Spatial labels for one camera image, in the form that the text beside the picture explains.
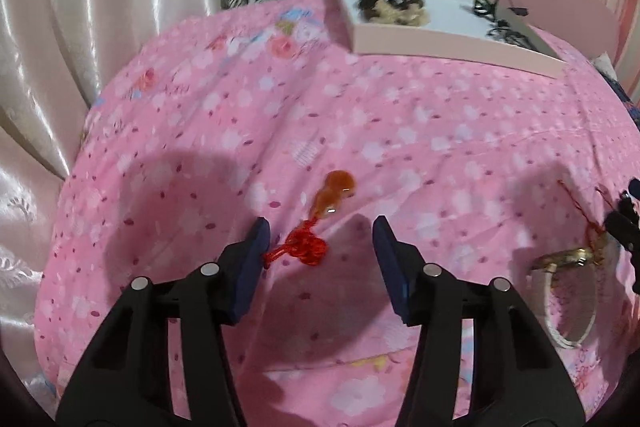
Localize black cord necklace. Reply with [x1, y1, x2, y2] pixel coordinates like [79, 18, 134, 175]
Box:
[487, 19, 538, 48]

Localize red cord bracelet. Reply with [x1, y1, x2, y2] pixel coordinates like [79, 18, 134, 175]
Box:
[557, 179, 613, 253]

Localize white satin cloth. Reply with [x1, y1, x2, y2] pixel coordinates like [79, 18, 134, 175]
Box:
[0, 0, 236, 427]

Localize beige flower bracelet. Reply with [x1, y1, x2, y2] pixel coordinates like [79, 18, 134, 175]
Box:
[372, 0, 432, 28]

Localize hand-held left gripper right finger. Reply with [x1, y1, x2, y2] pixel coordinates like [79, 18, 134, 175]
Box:
[372, 215, 586, 427]

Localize dark crochet blanket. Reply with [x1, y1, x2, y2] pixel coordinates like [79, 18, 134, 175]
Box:
[607, 72, 640, 128]

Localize white jade bangle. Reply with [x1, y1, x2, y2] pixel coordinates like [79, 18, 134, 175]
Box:
[527, 247, 601, 348]

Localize amber gourd pendant red knot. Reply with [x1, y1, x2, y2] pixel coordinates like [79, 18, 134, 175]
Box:
[262, 169, 357, 268]

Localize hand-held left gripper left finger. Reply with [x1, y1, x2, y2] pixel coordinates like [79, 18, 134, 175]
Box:
[55, 217, 272, 427]

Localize white shallow box tray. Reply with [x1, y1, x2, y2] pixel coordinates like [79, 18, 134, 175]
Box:
[327, 0, 568, 80]

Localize pink floral bedsheet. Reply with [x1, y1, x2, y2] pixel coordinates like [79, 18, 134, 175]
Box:
[35, 0, 640, 427]

